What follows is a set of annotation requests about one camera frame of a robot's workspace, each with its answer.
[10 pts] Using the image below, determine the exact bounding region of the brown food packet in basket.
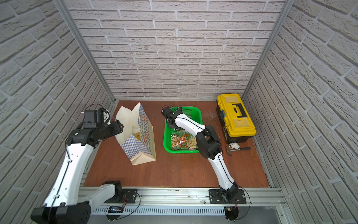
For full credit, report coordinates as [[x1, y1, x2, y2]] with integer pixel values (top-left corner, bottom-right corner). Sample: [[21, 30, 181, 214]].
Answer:
[[171, 132, 197, 151]]

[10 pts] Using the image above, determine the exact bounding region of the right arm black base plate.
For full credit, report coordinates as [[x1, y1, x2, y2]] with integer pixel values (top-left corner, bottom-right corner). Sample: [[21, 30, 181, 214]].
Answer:
[[208, 189, 247, 205]]

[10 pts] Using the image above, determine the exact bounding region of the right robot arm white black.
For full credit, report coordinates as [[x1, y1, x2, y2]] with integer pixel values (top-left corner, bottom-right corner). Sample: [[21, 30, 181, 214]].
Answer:
[[161, 106, 239, 203]]

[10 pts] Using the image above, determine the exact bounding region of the hammer with black handle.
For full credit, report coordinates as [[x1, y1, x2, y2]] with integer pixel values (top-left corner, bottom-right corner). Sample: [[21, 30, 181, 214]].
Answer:
[[226, 147, 251, 156]]

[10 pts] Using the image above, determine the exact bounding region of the white blue checkered paper bag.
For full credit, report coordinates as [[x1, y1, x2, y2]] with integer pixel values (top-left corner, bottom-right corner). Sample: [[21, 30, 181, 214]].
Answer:
[[116, 103, 157, 166]]

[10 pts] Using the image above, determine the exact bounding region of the yellow corn packet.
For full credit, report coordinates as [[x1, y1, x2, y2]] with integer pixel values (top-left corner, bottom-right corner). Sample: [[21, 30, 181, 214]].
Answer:
[[133, 132, 141, 141]]

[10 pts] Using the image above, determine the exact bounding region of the green plastic basket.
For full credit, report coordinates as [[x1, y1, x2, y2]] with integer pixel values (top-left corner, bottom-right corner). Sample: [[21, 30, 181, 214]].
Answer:
[[163, 106, 203, 154]]

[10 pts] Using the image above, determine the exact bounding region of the aluminium front rail frame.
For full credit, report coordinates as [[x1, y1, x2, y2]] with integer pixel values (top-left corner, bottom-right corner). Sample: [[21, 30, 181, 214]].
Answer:
[[92, 187, 288, 217]]

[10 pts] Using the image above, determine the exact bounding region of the yellow black toolbox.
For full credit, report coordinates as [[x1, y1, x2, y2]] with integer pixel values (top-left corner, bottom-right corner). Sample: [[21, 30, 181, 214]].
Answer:
[[216, 93, 256, 144]]

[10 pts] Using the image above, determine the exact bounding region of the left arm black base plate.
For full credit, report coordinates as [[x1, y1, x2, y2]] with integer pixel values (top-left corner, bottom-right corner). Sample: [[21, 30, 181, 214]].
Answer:
[[105, 189, 138, 204]]

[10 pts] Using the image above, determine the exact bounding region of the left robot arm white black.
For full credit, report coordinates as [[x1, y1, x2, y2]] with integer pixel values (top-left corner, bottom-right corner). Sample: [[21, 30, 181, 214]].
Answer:
[[30, 107, 124, 224]]

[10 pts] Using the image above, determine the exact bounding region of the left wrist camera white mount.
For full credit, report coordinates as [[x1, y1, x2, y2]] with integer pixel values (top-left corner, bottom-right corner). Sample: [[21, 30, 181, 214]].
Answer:
[[99, 108, 111, 125]]

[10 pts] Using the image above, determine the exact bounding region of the small circuit board left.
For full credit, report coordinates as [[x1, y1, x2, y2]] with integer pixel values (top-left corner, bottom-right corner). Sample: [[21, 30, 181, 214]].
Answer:
[[108, 206, 124, 215]]

